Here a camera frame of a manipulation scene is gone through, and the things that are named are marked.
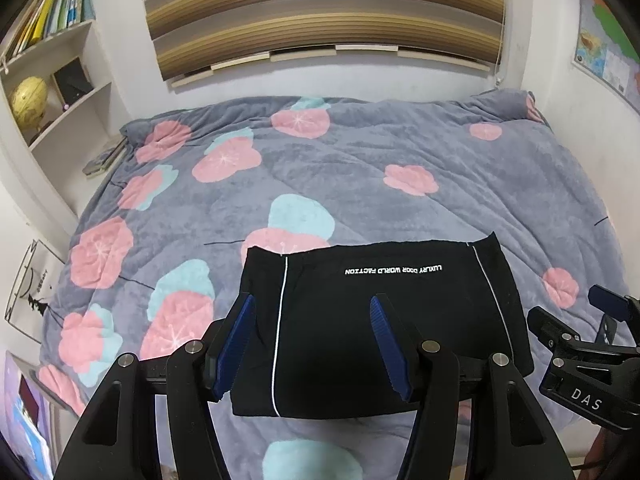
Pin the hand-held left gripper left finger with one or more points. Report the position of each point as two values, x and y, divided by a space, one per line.
232 345

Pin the row of upright books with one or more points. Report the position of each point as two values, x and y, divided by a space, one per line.
50 10

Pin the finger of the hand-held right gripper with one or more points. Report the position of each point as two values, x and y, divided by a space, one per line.
552 327
607 302

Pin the grey floral blanket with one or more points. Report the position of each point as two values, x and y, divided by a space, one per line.
400 180

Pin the yellow globe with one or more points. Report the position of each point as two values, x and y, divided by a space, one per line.
29 102

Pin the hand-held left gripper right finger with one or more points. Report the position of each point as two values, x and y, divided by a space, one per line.
390 350

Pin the wall map poster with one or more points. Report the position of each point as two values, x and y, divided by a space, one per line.
607 45

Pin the black box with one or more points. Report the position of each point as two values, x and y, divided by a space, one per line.
72 82

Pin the black jacket with white piping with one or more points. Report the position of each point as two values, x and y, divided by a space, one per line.
340 320

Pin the small stack of books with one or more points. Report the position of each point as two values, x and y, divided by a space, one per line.
105 157

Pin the white printed bag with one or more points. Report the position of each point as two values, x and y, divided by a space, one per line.
35 290

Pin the purple poster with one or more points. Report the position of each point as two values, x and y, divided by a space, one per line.
27 420

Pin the striped brown window blind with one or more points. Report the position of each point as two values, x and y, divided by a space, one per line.
325 15

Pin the white bookshelf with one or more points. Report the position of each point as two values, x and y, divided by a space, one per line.
75 125

